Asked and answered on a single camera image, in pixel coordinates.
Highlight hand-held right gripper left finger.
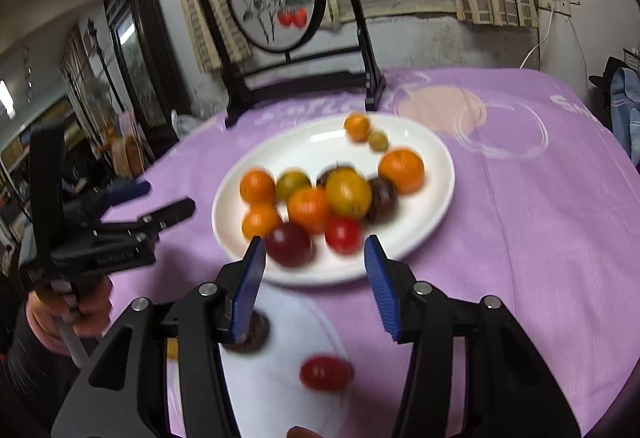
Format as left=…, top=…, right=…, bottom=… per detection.
left=50, top=235, right=268, bottom=438

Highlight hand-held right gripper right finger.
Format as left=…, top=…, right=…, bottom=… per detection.
left=363, top=235, right=583, bottom=438

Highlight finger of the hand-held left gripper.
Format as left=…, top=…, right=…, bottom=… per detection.
left=65, top=181, right=152, bottom=219
left=95, top=197, right=197, bottom=241

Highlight person's left hand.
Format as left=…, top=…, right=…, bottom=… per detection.
left=25, top=275, right=113, bottom=356

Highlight green-orange mandarin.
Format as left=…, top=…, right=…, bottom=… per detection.
left=276, top=171, right=312, bottom=200

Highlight white oval plate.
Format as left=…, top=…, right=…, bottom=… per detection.
left=211, top=112, right=456, bottom=288

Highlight wall socket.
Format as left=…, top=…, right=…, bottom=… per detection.
left=534, top=0, right=581, bottom=16

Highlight white plastic bag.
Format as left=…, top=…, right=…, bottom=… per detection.
left=170, top=111, right=201, bottom=139

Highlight dark purple cherry tomato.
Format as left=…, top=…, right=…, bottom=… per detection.
left=220, top=311, right=271, bottom=353

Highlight yellow-orange mandarin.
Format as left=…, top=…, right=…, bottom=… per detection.
left=325, top=171, right=373, bottom=220

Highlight black coat stand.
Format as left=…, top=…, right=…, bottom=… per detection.
left=87, top=18, right=126, bottom=119

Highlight large orange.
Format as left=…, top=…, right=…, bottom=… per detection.
left=378, top=147, right=426, bottom=195

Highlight dark wooden framed painting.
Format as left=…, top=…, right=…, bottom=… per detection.
left=103, top=0, right=191, bottom=129

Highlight blue clothes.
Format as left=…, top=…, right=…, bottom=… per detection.
left=607, top=67, right=640, bottom=159

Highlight purple tablecloth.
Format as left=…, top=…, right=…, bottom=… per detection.
left=100, top=66, right=640, bottom=438

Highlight white cable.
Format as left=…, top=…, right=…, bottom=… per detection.
left=519, top=11, right=556, bottom=69

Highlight brown cushion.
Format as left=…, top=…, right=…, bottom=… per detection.
left=111, top=133, right=146, bottom=179

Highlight dark red plum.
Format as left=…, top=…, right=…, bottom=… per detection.
left=264, top=221, right=315, bottom=267

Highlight orange mandarin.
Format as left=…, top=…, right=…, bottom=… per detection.
left=242, top=204, right=283, bottom=241
left=344, top=113, right=372, bottom=143
left=287, top=187, right=332, bottom=234
left=239, top=169, right=277, bottom=205

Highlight person's left forearm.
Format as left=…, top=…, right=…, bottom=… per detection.
left=0, top=308, right=88, bottom=438

